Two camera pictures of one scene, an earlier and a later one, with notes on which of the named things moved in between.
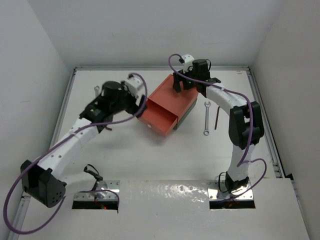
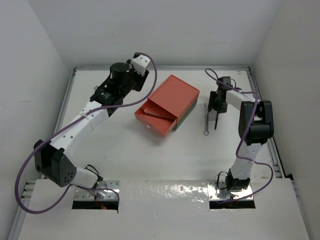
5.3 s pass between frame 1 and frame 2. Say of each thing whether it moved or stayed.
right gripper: moved
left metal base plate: stayed
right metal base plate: stayed
